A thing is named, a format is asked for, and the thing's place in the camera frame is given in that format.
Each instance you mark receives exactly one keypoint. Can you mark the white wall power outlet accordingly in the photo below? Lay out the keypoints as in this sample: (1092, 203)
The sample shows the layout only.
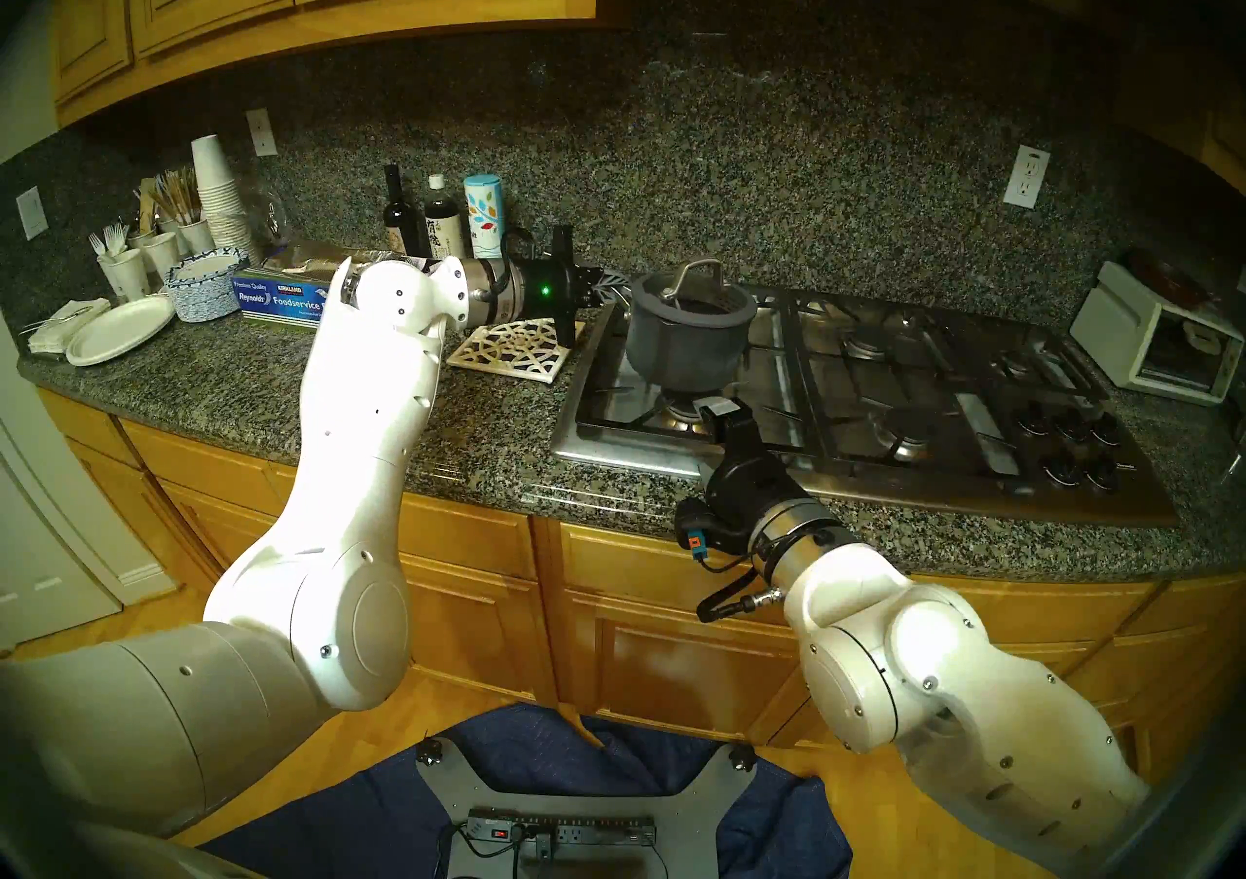
(262, 132)
(1027, 176)

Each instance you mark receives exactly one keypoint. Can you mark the stack of white paper cups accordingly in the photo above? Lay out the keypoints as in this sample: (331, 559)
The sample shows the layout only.
(222, 196)

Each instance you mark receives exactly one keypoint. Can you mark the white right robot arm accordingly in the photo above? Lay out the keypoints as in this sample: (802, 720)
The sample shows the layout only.
(925, 663)

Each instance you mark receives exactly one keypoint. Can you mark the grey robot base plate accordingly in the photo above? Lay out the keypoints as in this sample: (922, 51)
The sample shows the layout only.
(584, 789)

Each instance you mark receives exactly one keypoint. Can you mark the light blue leaf-print canister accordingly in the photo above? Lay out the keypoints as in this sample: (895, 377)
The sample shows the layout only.
(485, 215)

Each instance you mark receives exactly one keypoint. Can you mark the blue aluminium foil box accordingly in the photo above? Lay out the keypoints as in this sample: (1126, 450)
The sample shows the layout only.
(282, 298)

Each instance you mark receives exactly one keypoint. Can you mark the bundle of wooden sticks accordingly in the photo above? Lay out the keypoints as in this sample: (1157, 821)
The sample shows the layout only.
(180, 196)

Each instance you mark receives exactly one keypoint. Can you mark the white paper plate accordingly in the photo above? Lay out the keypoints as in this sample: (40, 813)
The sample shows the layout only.
(117, 330)

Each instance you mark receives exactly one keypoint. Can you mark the stack of blue patterned bowls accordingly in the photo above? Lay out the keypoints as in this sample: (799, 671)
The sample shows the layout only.
(204, 288)

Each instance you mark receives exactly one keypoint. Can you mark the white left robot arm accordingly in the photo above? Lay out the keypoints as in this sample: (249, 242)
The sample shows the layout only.
(360, 420)

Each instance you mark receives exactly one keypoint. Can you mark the wooden lower cabinets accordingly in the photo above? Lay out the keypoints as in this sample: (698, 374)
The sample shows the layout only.
(604, 663)

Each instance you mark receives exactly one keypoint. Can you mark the dark wine bottle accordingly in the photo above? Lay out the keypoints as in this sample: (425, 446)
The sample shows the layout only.
(394, 205)

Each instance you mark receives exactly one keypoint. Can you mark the stack of white napkins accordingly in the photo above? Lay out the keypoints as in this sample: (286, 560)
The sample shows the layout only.
(58, 327)

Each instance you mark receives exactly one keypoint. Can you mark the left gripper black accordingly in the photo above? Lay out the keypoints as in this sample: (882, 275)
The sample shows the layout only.
(533, 288)

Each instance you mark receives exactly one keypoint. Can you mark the dark sauce bottle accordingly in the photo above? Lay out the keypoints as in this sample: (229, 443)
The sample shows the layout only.
(446, 225)

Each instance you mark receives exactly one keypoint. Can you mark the white wall switch plate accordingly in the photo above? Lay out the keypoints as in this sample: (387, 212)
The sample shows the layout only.
(32, 213)

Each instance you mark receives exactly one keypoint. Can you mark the dark grey saucepan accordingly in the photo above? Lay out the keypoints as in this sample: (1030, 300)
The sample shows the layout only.
(686, 351)

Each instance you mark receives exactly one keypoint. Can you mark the stainless steel gas cooktop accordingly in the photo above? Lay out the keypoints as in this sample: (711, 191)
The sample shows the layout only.
(876, 371)

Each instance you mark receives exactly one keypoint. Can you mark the clear plastic bag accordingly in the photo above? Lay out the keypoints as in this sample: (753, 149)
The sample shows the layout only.
(268, 220)

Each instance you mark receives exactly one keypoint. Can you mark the crumpled aluminium foil sheet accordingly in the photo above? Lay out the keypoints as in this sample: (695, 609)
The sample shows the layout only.
(311, 256)

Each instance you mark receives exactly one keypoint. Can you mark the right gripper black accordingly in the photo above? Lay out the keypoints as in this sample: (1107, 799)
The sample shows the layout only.
(750, 488)

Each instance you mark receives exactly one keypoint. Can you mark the black stove knob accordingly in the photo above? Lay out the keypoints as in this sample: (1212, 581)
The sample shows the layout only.
(1061, 468)
(1102, 473)
(1032, 420)
(1071, 422)
(1107, 429)

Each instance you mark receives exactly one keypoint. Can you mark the dark blue blanket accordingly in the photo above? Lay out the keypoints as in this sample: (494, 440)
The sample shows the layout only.
(341, 819)

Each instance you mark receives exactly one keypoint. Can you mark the black wrist camera orange connector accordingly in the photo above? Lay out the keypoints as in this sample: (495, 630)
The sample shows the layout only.
(711, 517)

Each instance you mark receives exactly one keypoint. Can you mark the white lattice trivet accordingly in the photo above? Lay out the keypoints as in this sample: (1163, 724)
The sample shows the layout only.
(506, 351)

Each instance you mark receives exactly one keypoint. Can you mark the black base plate knob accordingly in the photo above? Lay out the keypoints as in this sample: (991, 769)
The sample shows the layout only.
(428, 750)
(742, 756)

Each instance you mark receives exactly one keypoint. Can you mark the white paper cup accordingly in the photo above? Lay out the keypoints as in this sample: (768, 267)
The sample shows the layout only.
(198, 237)
(158, 254)
(127, 275)
(168, 225)

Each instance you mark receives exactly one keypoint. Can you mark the white toaster oven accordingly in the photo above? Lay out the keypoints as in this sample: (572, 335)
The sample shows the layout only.
(1119, 332)

